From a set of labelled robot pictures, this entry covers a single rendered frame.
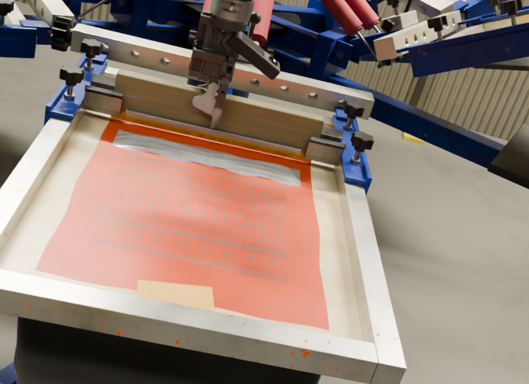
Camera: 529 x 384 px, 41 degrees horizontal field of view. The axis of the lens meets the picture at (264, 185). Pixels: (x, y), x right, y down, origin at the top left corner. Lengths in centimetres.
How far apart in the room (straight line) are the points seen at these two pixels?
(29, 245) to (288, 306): 37
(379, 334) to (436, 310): 195
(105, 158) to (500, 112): 389
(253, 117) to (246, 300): 47
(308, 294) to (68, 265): 35
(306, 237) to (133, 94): 44
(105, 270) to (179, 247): 13
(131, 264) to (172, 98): 44
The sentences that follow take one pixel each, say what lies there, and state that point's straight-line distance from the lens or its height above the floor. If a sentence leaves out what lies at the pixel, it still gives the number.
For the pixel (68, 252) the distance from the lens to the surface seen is 103.
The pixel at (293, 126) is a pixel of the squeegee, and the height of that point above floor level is 103.
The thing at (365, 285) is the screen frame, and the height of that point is 99.
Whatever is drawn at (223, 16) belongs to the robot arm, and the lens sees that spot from 129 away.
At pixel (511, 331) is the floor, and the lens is 301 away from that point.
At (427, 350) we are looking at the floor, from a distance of 269.
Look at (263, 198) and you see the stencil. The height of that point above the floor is 95.
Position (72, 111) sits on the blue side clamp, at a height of 100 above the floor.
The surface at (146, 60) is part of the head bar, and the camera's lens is 160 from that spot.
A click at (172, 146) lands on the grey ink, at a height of 96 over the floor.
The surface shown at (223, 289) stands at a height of 95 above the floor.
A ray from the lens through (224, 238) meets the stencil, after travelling 112.
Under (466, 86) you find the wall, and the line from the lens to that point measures 483.
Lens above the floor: 156
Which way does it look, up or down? 28 degrees down
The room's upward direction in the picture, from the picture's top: 16 degrees clockwise
